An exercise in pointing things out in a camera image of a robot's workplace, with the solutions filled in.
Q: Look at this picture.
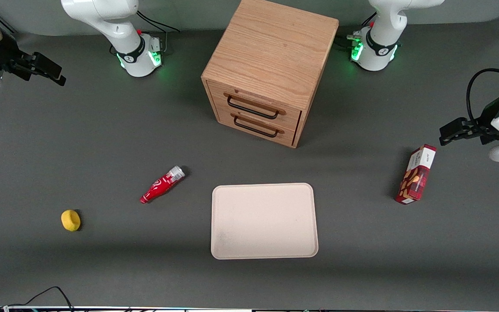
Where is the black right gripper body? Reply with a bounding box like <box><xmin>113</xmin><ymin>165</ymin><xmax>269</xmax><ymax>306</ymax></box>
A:
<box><xmin>0</xmin><ymin>30</ymin><xmax>34</xmax><ymax>81</ymax></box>

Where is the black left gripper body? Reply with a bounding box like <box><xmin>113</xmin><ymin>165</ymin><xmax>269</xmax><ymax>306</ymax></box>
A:
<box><xmin>470</xmin><ymin>94</ymin><xmax>499</xmax><ymax>146</ymax></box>

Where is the beige rectangular tray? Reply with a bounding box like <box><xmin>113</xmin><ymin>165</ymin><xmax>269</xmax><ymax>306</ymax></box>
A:
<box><xmin>211</xmin><ymin>182</ymin><xmax>319</xmax><ymax>260</ymax></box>

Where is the red cracker box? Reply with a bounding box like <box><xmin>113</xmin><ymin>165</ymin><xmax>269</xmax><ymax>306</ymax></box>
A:
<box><xmin>395</xmin><ymin>144</ymin><xmax>437</xmax><ymax>205</ymax></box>

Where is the yellow lemon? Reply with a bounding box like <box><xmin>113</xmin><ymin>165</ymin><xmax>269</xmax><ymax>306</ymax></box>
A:
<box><xmin>61</xmin><ymin>209</ymin><xmax>82</xmax><ymax>232</ymax></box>

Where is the wooden drawer front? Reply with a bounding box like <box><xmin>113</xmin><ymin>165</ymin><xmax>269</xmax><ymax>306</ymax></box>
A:
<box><xmin>222</xmin><ymin>84</ymin><xmax>303</xmax><ymax>131</ymax></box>
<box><xmin>216</xmin><ymin>107</ymin><xmax>298</xmax><ymax>146</ymax></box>

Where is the wooden drawer cabinet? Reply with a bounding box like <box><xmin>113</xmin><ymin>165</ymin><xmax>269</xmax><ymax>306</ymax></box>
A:
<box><xmin>201</xmin><ymin>0</ymin><xmax>340</xmax><ymax>149</ymax></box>

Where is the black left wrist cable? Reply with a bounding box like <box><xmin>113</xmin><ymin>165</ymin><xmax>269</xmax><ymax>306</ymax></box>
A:
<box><xmin>466</xmin><ymin>68</ymin><xmax>499</xmax><ymax>130</ymax></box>

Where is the black right base cable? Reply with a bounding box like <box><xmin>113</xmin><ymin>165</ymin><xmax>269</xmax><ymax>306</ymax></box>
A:
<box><xmin>136</xmin><ymin>10</ymin><xmax>181</xmax><ymax>55</ymax></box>

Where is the black base cable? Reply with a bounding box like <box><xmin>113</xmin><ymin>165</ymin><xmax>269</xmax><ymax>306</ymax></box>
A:
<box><xmin>136</xmin><ymin>10</ymin><xmax>181</xmax><ymax>55</ymax></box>
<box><xmin>335</xmin><ymin>12</ymin><xmax>378</xmax><ymax>50</ymax></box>

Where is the black left base cable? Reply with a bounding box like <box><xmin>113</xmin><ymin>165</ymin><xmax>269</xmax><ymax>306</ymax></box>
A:
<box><xmin>335</xmin><ymin>12</ymin><xmax>378</xmax><ymax>50</ymax></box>

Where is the black drawer handle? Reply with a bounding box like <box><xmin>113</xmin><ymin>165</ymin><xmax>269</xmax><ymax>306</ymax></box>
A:
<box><xmin>233</xmin><ymin>116</ymin><xmax>279</xmax><ymax>139</ymax></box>
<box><xmin>227</xmin><ymin>95</ymin><xmax>280</xmax><ymax>120</ymax></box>

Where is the black cable on table edge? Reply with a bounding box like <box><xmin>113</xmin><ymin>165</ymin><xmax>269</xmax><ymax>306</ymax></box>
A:
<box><xmin>6</xmin><ymin>286</ymin><xmax>75</xmax><ymax>311</ymax></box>

